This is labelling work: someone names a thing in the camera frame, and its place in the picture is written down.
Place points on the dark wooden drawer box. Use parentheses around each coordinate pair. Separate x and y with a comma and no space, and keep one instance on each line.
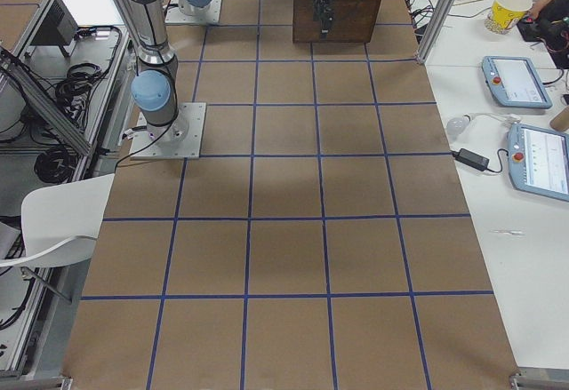
(353,22)

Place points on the far teach pendant tablet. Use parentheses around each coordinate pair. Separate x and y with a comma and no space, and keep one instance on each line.
(514,82)

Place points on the teach pendant tablet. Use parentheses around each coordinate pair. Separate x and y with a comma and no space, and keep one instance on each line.
(514,82)
(538,161)

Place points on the cardboard tube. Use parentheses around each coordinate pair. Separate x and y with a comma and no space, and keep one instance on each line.
(561,121)

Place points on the yellow popcorn bucket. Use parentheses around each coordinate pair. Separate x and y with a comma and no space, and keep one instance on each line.
(505,14)

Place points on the white plastic chair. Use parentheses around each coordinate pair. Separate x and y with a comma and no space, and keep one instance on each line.
(61,224)

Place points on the white light bulb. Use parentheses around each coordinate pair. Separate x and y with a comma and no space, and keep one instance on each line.
(457,125)

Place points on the aluminium frame post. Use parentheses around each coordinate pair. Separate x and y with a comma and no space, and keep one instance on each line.
(433,29)

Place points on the near teach pendant tablet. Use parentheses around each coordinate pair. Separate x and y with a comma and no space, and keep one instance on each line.
(538,161)

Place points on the black power adapter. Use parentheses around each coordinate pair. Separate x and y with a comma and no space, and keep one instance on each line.
(471,159)

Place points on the black joystick controller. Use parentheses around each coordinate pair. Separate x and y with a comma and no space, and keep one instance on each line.
(554,34)

